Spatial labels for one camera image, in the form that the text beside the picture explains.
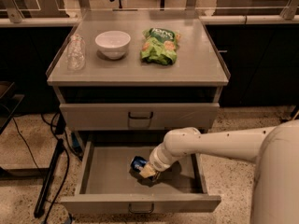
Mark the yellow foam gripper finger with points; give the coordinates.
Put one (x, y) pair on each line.
(147, 171)

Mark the blue pepsi can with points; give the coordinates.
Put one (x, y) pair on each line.
(138, 162)

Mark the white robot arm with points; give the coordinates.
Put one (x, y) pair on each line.
(274, 150)

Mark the open grey middle drawer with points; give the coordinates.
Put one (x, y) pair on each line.
(108, 185)

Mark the closed grey upper drawer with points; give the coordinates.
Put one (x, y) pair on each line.
(98, 117)

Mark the grey drawer cabinet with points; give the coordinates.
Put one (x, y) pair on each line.
(197, 76)

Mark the black table leg bar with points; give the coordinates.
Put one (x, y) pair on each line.
(39, 209)

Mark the green chip bag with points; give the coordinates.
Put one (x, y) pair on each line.
(160, 46)

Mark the white ceramic bowl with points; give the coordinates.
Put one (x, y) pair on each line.
(113, 44)

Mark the clear plastic bottle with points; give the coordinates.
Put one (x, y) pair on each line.
(76, 53)

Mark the dark side table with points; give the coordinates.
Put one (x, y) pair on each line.
(9, 102)

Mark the white horizontal rail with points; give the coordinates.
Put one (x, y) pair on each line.
(209, 20)

